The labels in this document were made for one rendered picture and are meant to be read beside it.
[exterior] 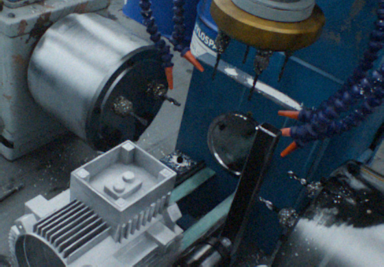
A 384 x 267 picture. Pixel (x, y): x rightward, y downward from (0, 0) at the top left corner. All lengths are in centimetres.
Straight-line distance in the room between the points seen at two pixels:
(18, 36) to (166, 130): 52
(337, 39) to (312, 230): 40
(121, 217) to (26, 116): 57
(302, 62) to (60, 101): 48
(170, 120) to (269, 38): 71
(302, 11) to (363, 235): 34
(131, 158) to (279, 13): 31
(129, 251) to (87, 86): 36
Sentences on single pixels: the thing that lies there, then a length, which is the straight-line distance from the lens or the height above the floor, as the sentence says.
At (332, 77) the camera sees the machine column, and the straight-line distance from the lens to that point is 109.
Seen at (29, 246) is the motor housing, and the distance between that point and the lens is 86.
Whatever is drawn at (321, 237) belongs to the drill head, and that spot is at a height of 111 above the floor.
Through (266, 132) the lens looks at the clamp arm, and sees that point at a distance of 74.
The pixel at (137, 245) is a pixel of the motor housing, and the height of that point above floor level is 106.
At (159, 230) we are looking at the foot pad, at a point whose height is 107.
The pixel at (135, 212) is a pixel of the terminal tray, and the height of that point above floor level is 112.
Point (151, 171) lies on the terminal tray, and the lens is 82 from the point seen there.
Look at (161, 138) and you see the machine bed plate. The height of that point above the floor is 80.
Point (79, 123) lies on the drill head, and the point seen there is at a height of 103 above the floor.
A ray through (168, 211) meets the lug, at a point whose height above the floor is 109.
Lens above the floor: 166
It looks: 40 degrees down
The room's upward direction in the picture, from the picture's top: 11 degrees clockwise
